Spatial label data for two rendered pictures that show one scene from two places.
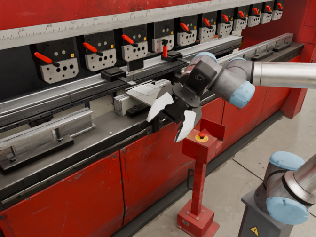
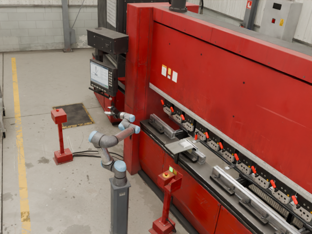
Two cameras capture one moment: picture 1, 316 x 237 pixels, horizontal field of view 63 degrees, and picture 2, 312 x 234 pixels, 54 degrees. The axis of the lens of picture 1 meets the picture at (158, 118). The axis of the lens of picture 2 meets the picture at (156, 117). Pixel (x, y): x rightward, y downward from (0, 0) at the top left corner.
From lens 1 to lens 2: 3.35 m
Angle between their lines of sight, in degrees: 83
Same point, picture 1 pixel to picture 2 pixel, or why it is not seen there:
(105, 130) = (168, 141)
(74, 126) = (166, 131)
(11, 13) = (163, 87)
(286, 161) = (118, 162)
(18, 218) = (142, 135)
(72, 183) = (152, 143)
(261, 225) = not seen: hidden behind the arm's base
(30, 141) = (157, 122)
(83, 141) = (161, 136)
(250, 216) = not seen: hidden behind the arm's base
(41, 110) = (181, 124)
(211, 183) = not seen: outside the picture
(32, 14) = (165, 90)
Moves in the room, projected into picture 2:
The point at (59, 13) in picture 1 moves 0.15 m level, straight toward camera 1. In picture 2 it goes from (171, 94) to (157, 94)
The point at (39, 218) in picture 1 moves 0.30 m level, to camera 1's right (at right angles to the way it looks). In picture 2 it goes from (145, 142) to (139, 155)
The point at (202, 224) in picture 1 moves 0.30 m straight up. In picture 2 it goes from (156, 223) to (158, 203)
